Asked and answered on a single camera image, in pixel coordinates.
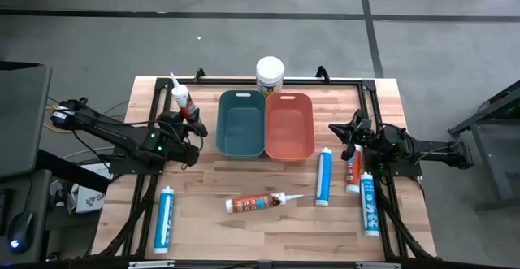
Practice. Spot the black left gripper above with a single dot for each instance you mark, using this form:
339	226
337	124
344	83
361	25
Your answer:
168	123

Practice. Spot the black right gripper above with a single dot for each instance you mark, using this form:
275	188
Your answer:
362	133

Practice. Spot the orange sealant tube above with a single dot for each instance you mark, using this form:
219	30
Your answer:
353	175
181	96
254	203

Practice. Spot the blue silicone tube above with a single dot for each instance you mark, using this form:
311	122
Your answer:
163	220
369	208
323	179

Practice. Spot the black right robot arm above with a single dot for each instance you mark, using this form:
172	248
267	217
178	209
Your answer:
430	149

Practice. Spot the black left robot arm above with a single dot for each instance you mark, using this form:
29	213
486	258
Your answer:
109	133

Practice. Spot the white-lidded Lysol wipes canister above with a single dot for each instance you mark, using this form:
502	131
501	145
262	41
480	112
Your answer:
270	70

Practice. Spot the teal plastic bin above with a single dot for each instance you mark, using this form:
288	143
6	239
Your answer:
239	131

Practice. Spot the orange plastic bin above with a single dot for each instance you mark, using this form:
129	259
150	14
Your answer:
289	131

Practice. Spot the white cardboard box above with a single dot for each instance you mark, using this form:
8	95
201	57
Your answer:
91	200

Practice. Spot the black diagonal bar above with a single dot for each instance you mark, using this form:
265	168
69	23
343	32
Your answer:
73	172

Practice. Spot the black metal side table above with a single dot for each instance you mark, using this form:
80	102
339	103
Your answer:
490	161

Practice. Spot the grey desk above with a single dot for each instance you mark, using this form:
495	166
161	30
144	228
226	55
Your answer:
38	187

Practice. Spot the black monitor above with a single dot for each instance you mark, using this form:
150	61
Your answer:
22	118

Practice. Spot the black computer mouse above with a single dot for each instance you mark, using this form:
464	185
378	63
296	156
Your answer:
21	228

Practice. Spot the black aluminium table frame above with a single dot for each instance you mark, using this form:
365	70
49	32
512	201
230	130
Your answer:
227	81

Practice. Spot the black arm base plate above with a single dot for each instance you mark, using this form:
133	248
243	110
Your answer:
122	167
410	169

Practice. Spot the silver metal bracket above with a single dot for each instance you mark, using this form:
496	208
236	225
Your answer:
378	265
150	265

